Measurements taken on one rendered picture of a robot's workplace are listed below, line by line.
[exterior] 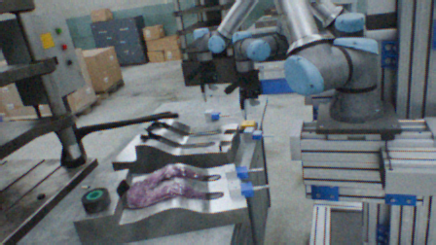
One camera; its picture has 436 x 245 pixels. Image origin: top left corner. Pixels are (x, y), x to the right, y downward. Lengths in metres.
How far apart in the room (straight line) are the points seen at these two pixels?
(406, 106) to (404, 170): 0.32
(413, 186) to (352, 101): 0.27
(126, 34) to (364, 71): 7.59
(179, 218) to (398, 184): 0.61
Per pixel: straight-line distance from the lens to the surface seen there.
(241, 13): 1.47
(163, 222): 1.03
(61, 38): 1.89
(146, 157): 1.37
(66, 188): 1.58
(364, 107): 1.03
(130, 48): 8.35
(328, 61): 0.92
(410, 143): 1.08
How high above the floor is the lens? 1.46
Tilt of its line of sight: 22 degrees down
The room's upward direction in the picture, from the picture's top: 9 degrees counter-clockwise
